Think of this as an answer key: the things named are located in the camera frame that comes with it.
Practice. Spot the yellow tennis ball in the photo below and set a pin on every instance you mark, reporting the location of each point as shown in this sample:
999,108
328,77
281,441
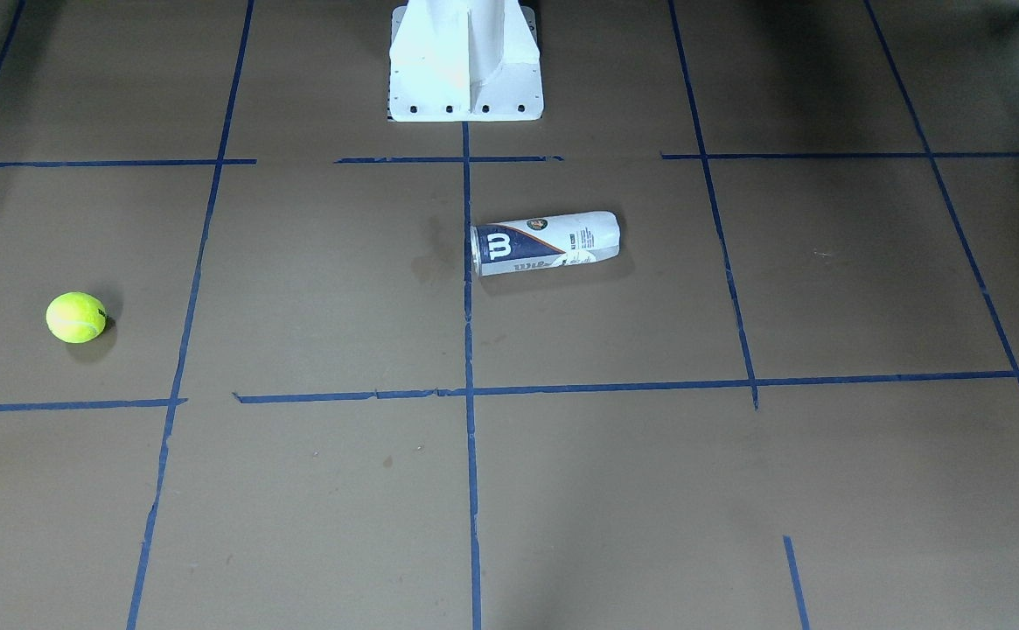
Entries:
76,317

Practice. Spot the white Wilson tennis ball can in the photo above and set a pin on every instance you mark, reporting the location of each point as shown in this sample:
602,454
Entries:
512,246

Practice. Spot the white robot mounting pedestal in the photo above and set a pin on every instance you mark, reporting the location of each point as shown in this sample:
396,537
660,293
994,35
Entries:
464,61

